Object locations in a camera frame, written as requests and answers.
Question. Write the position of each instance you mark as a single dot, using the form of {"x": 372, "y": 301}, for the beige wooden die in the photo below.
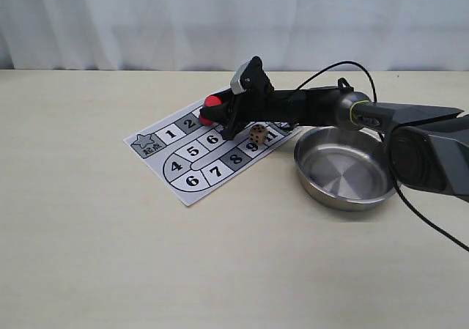
{"x": 258, "y": 134}

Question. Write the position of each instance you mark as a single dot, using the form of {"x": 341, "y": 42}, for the red cylinder game piece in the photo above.
{"x": 205, "y": 114}

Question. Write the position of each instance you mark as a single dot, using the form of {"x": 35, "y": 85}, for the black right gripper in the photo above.
{"x": 261, "y": 102}

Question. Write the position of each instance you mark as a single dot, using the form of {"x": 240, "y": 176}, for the round steel bowl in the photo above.
{"x": 342, "y": 169}

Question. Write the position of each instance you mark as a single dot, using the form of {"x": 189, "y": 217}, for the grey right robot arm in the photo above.
{"x": 426, "y": 147}

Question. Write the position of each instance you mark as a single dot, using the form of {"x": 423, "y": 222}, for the numbered paper game board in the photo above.
{"x": 192, "y": 159}

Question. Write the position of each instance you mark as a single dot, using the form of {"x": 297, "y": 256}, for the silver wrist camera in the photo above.
{"x": 245, "y": 76}

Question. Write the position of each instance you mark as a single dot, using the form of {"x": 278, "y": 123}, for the white backdrop curtain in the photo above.
{"x": 222, "y": 34}

